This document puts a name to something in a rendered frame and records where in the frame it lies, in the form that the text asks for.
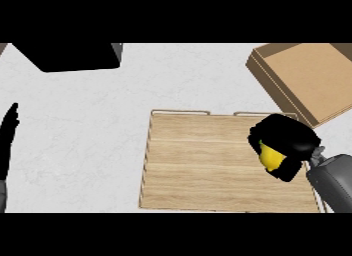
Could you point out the yellow lemon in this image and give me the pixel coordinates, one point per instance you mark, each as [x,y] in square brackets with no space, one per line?
[271,158]

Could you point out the black appliance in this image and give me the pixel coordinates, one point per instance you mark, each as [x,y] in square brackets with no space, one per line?
[70,55]

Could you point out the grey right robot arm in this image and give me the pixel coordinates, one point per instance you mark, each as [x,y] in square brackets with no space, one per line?
[339,183]

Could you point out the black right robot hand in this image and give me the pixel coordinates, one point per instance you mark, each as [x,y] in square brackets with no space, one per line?
[287,136]

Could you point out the wooden tray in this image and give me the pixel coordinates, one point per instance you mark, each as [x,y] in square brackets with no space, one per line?
[218,163]

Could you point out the brown cardboard box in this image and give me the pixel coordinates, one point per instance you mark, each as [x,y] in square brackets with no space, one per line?
[314,80]

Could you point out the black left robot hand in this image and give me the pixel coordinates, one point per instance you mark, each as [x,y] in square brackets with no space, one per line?
[1,150]

